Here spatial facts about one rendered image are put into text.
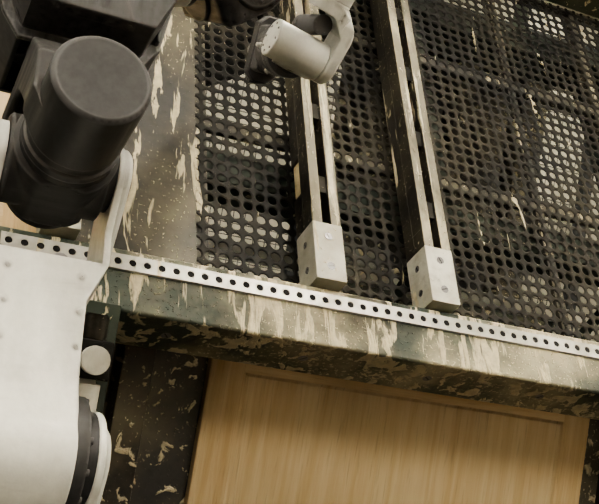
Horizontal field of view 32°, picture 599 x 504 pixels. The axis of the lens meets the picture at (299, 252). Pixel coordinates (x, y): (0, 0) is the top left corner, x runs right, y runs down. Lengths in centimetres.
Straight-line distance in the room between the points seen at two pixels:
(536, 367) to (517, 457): 33
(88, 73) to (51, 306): 28
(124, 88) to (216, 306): 69
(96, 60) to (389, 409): 121
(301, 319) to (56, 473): 77
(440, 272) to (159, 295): 57
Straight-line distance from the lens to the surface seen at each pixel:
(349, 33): 177
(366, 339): 189
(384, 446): 219
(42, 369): 122
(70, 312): 126
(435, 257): 205
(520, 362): 207
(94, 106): 115
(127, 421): 195
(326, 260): 191
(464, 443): 229
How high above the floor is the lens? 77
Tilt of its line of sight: 6 degrees up
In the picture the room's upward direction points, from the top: 9 degrees clockwise
